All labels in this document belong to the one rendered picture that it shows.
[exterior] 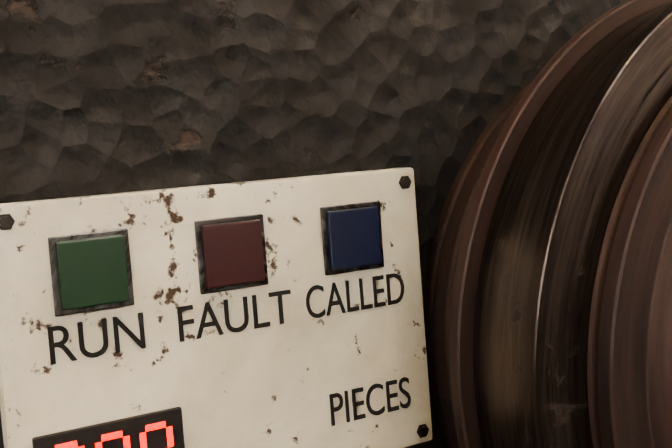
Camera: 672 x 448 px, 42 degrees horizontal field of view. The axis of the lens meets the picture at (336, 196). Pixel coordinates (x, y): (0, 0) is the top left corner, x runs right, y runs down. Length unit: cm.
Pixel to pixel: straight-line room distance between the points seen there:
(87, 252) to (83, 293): 2
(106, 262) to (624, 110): 29
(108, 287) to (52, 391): 6
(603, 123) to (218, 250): 22
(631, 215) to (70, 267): 29
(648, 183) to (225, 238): 23
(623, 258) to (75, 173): 30
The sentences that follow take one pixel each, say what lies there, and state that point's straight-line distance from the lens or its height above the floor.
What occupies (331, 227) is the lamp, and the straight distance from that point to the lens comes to 53.
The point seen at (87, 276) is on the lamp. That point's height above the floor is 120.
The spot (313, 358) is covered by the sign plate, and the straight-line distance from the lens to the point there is 54.
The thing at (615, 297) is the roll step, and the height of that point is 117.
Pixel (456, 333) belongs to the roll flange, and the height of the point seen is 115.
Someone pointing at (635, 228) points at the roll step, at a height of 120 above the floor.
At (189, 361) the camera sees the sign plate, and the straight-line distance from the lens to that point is 51.
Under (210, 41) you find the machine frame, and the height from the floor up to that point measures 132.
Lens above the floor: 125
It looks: 3 degrees down
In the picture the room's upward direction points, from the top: 4 degrees counter-clockwise
